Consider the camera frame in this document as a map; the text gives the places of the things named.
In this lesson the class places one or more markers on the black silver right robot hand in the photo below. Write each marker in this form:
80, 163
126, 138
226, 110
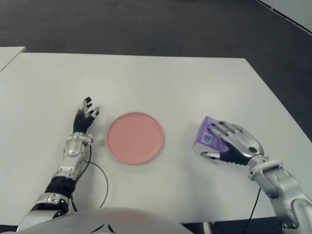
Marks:
241, 141

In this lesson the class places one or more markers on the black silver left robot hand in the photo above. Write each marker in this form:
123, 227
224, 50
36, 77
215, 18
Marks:
83, 122

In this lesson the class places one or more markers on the purple tissue paper pack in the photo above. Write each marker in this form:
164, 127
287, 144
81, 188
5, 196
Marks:
206, 137

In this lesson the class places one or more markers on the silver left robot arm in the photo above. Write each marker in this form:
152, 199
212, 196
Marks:
73, 150

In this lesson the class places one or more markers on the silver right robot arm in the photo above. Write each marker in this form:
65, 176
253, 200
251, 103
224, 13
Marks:
280, 182

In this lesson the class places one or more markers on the pink round plate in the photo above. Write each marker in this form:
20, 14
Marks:
135, 137

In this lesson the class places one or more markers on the white table leg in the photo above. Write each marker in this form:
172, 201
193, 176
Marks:
208, 228

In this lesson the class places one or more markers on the white side table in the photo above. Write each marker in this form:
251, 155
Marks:
9, 54

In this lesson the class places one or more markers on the silver robot torso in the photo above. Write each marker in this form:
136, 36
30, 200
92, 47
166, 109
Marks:
109, 221

